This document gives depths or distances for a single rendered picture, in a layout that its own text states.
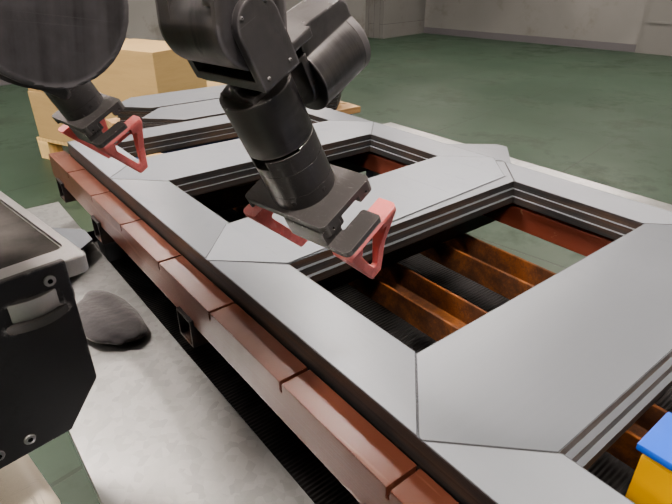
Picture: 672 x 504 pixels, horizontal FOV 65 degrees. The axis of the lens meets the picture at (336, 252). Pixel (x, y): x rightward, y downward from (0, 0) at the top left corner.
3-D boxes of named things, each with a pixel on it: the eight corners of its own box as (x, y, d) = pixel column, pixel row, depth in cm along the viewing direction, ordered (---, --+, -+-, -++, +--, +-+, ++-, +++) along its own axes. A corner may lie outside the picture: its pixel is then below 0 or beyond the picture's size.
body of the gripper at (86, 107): (94, 99, 78) (60, 54, 73) (129, 110, 72) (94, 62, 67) (59, 126, 76) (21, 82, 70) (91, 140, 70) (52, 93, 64)
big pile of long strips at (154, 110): (298, 89, 224) (298, 74, 221) (360, 106, 196) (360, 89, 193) (105, 119, 180) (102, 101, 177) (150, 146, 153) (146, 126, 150)
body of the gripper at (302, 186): (295, 165, 52) (264, 102, 47) (375, 191, 46) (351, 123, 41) (251, 210, 50) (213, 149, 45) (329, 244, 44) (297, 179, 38)
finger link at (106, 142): (144, 147, 81) (106, 96, 74) (169, 158, 77) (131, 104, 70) (110, 177, 78) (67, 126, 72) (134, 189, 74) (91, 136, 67)
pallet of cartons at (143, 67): (143, 126, 469) (126, 26, 430) (265, 152, 403) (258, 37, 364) (35, 156, 396) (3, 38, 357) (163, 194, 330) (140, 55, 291)
